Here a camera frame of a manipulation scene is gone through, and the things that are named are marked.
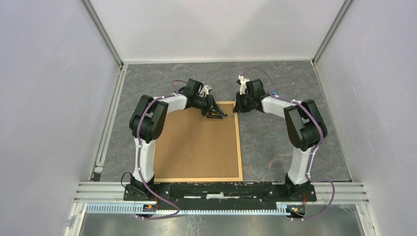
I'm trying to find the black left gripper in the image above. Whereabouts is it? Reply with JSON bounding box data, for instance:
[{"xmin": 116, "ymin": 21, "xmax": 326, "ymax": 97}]
[{"xmin": 194, "ymin": 94, "xmax": 226, "ymax": 120}]

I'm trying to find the wooden picture frame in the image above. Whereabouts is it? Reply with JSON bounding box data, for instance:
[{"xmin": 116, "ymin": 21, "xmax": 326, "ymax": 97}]
[{"xmin": 153, "ymin": 101, "xmax": 243, "ymax": 182}]

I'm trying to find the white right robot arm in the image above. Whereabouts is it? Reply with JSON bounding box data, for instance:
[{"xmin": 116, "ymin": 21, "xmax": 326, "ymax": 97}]
[{"xmin": 234, "ymin": 76, "xmax": 328, "ymax": 201}]

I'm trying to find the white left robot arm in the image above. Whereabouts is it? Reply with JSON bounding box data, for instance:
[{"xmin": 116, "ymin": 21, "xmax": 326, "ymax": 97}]
[{"xmin": 129, "ymin": 79, "xmax": 227, "ymax": 201}]

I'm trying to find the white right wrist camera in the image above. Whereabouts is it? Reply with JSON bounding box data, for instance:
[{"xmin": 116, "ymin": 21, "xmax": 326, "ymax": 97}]
[{"xmin": 237, "ymin": 75, "xmax": 250, "ymax": 95}]

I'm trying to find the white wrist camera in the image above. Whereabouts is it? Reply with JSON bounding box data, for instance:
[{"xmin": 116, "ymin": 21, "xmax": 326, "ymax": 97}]
[
  {"xmin": 199, "ymin": 85, "xmax": 212, "ymax": 97},
  {"xmin": 237, "ymin": 75, "xmax": 250, "ymax": 95}
]

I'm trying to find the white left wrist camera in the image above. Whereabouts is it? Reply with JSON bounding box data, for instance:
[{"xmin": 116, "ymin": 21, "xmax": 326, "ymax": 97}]
[{"xmin": 199, "ymin": 85, "xmax": 212, "ymax": 97}]

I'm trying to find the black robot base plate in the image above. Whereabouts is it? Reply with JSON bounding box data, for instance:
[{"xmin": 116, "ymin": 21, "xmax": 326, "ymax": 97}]
[{"xmin": 123, "ymin": 182, "xmax": 317, "ymax": 211}]

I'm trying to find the aluminium rail profile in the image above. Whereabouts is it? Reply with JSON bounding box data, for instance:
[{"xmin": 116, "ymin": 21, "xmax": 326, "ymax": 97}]
[{"xmin": 73, "ymin": 181, "xmax": 370, "ymax": 205}]

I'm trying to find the grey slotted cable duct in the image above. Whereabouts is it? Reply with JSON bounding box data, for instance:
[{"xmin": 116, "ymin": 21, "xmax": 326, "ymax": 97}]
[{"xmin": 85, "ymin": 203, "xmax": 291, "ymax": 216}]

